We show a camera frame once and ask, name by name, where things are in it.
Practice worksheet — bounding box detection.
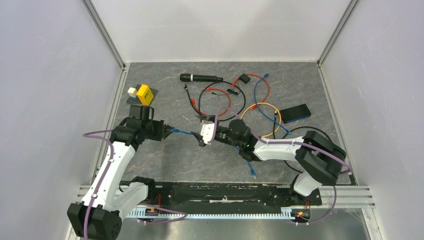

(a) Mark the blue ethernet cable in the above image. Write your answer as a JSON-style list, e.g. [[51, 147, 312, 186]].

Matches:
[[253, 73, 292, 136], [170, 127, 258, 180]]

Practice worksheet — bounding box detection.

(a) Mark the yellow ethernet cable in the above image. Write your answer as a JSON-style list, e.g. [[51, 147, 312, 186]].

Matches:
[[239, 101, 282, 139]]

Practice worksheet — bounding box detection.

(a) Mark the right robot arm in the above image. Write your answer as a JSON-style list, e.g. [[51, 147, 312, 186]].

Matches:
[[193, 115, 352, 204]]

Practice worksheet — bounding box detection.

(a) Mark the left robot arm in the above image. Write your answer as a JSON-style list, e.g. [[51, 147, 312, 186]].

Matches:
[[67, 105, 172, 240]]

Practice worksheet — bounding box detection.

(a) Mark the yellow toy brick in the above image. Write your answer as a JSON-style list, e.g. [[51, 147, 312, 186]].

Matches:
[[136, 84, 154, 106]]

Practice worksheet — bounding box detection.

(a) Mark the cream toy brick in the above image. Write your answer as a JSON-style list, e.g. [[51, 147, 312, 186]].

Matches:
[[127, 87, 138, 98]]

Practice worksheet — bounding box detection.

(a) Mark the black microphone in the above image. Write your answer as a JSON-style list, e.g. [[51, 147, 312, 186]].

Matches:
[[179, 73, 224, 83]]

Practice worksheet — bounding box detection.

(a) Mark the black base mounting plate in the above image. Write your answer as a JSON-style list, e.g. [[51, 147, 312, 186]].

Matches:
[[145, 181, 322, 214]]

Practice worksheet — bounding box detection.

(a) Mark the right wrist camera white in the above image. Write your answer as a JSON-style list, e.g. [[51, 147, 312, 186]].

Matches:
[[199, 121, 218, 145]]

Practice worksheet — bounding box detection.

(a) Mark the black cable loop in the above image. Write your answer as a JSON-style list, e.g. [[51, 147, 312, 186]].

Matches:
[[182, 80, 247, 122]]

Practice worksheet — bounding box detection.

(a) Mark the red cable loop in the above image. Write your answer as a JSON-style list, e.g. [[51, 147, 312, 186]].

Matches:
[[190, 87, 232, 118]]

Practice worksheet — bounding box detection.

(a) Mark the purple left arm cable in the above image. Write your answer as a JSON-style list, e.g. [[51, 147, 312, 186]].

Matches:
[[82, 129, 115, 240]]

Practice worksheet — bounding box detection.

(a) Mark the white cable duct strip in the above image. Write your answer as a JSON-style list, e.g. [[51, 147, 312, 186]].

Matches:
[[126, 206, 295, 220]]

